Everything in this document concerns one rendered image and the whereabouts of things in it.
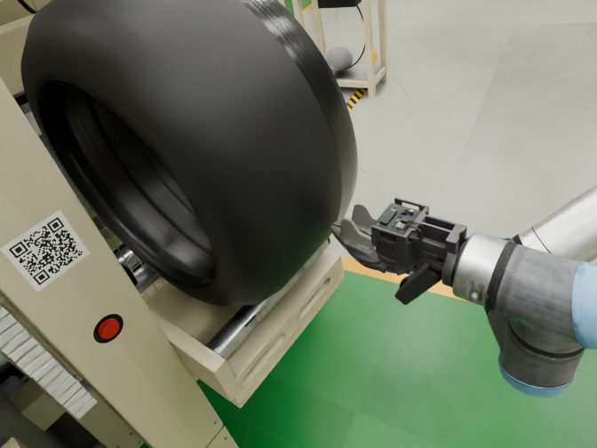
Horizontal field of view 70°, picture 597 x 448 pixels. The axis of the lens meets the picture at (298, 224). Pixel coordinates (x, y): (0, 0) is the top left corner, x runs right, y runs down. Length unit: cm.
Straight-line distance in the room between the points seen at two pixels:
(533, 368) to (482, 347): 120
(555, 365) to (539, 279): 13
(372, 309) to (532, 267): 140
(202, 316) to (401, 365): 98
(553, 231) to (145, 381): 68
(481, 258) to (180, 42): 43
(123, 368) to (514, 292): 57
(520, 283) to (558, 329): 6
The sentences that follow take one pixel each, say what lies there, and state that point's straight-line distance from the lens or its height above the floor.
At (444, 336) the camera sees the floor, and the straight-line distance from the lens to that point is 185.
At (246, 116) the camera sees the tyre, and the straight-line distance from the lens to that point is 52.
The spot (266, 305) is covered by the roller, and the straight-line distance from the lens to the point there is 81.
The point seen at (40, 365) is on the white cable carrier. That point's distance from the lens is 69.
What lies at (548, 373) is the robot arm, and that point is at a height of 99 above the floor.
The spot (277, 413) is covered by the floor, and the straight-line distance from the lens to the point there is 173.
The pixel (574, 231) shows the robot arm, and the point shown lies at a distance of 70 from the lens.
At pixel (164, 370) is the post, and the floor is 90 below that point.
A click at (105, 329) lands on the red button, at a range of 69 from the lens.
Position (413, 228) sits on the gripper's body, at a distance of 58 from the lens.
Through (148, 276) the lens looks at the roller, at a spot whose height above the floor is 91.
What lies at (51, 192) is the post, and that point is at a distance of 58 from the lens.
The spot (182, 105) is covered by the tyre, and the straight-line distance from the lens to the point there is 51.
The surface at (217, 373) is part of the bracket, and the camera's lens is 72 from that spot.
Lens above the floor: 153
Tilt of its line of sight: 40 degrees down
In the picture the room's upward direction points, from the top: 13 degrees counter-clockwise
